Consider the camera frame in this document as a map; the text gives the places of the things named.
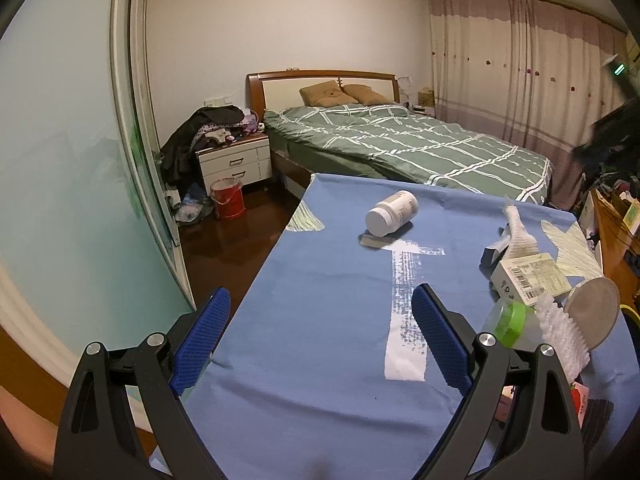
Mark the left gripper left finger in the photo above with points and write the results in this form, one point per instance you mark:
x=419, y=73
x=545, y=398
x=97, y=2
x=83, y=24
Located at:
x=193, y=338

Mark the air conditioner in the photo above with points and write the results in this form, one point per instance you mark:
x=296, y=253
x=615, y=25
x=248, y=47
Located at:
x=625, y=60

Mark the white foam net sleeve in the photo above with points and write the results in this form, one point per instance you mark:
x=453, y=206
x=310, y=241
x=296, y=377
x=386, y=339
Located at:
x=560, y=331

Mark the tissue box on far nightstand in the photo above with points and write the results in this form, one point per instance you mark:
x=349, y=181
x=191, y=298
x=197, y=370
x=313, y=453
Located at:
x=426, y=97

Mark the right brown pillow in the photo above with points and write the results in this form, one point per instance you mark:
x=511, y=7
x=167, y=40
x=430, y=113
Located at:
x=365, y=95

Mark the clothes heap on desk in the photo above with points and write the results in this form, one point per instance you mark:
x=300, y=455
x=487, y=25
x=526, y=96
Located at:
x=613, y=151

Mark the wooden desk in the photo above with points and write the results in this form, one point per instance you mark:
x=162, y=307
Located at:
x=615, y=241

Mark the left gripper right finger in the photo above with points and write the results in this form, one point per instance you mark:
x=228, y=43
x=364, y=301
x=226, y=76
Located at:
x=448, y=349

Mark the small white pill bottle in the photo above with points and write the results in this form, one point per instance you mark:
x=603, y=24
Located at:
x=391, y=214

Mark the small foil packet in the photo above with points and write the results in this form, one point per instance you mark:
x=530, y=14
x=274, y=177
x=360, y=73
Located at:
x=377, y=242

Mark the pink white curtain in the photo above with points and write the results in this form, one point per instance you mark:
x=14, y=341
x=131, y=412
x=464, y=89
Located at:
x=530, y=72

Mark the round grey lid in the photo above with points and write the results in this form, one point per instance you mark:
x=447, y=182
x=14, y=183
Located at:
x=593, y=305

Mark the sliding wardrobe door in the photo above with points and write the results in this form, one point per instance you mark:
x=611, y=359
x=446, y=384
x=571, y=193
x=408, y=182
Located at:
x=88, y=251

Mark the red bucket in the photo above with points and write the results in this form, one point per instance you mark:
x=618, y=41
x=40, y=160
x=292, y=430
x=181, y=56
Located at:
x=227, y=196

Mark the brown pillow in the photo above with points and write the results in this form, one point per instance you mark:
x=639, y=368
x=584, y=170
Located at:
x=365, y=95
x=325, y=94

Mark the left brown pillow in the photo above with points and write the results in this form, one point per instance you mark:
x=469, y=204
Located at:
x=325, y=94

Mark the white green medicine box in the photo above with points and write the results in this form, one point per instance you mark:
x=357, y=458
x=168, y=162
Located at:
x=524, y=279

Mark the clear bottle green cap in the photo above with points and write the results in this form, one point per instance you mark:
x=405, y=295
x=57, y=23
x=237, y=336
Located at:
x=514, y=324

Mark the blue star tablecloth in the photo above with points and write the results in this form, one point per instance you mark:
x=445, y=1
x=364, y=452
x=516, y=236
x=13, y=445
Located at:
x=322, y=373

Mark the white nightstand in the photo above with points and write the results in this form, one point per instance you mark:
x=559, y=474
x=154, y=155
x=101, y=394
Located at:
x=248, y=160

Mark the pink strawberry milk carton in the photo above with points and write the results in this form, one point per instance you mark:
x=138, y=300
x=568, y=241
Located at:
x=578, y=392

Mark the bed with green quilt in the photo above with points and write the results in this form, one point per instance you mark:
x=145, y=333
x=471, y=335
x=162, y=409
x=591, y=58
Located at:
x=390, y=142

